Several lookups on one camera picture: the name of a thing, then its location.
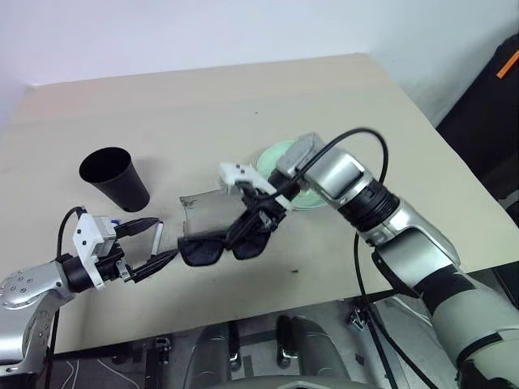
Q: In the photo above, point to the translucent grey glasses case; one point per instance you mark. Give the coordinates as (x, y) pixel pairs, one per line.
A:
(202, 215)

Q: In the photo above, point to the white marker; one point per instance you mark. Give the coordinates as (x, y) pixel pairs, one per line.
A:
(158, 239)

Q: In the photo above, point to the black bar with metal clip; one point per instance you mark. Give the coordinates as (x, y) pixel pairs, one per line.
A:
(234, 340)
(284, 336)

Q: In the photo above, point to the black sunglasses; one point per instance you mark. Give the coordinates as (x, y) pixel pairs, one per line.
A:
(202, 251)

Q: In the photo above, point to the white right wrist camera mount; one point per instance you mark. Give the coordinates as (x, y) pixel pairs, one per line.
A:
(239, 172)

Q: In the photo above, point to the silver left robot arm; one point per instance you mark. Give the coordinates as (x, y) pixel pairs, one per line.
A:
(24, 291)

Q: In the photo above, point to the pale green plate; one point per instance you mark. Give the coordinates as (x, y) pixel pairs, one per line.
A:
(269, 160)

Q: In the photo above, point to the black bag with orange stripe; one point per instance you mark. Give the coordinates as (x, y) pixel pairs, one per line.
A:
(486, 121)

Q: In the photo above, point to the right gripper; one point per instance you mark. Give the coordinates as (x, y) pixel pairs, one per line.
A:
(265, 206)

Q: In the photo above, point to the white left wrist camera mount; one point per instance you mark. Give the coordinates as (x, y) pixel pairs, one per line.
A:
(83, 239)

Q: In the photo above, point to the black plastic cup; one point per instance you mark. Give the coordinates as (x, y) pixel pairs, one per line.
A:
(117, 178)

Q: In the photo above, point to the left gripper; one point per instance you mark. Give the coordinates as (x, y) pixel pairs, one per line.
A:
(108, 259)

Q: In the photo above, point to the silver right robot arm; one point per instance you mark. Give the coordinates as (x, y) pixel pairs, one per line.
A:
(405, 227)

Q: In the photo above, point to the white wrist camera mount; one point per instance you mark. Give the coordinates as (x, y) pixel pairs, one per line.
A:
(239, 172)
(83, 239)

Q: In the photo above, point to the grey rounded shell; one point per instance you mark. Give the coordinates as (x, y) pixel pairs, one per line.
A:
(213, 356)
(320, 348)

